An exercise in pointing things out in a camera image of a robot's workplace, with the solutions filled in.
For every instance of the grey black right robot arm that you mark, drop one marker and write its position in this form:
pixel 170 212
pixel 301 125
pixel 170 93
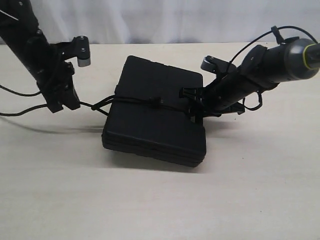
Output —
pixel 265 68

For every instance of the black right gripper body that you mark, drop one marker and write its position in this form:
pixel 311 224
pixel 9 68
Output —
pixel 223 96

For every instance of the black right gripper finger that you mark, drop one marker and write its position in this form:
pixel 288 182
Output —
pixel 196 114
pixel 193 94

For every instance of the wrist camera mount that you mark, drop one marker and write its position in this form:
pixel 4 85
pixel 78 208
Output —
pixel 216 66
pixel 80 50

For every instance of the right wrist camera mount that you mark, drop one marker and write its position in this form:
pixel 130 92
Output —
pixel 216 66

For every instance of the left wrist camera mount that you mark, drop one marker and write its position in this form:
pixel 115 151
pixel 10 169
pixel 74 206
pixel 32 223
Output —
pixel 80 50

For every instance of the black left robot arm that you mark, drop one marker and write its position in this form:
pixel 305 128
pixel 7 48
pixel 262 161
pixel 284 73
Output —
pixel 19 29

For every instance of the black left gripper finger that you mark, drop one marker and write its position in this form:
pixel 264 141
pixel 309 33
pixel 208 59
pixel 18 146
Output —
pixel 54 106
pixel 70 99

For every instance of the black plastic carry case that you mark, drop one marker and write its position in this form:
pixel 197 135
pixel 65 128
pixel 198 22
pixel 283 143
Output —
pixel 147 117

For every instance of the white backdrop curtain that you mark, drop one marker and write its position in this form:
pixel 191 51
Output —
pixel 172 21

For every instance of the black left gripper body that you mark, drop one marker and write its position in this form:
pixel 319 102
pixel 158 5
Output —
pixel 56 76

